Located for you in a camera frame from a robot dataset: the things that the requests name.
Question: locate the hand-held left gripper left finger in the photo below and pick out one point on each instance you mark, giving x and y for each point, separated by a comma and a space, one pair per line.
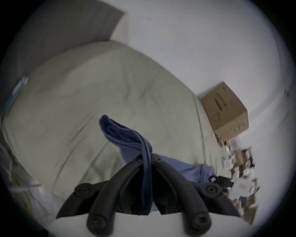
108, 192

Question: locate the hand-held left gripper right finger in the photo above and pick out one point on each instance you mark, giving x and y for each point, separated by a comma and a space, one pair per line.
185, 192

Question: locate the dark blue shirt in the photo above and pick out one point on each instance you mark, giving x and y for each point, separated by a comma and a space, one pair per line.
136, 143

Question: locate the pile of small cartons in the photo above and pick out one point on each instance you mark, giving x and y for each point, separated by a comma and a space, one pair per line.
240, 176

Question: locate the brown cardboard carton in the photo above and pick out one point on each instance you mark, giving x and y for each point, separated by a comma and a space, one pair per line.
227, 111

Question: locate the bed with beige sheet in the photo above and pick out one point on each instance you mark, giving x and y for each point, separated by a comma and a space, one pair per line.
92, 97

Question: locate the pale blue flat packet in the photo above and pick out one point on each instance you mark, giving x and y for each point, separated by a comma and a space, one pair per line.
16, 92

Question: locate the grey padded headboard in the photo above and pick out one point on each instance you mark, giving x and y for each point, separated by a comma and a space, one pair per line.
50, 30

